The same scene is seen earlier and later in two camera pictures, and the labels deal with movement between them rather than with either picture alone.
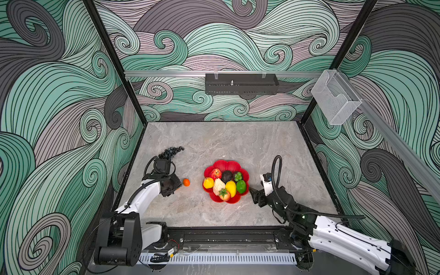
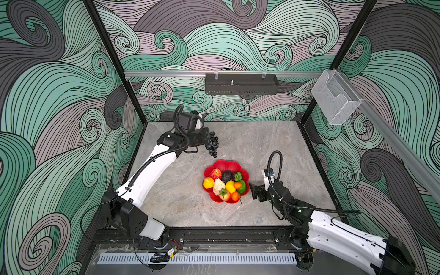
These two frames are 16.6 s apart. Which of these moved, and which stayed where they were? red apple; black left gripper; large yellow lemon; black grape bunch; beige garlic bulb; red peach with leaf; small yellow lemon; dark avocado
Moved: black grape bunch; black left gripper
Stayed: red apple; dark avocado; small yellow lemon; red peach with leaf; beige garlic bulb; large yellow lemon
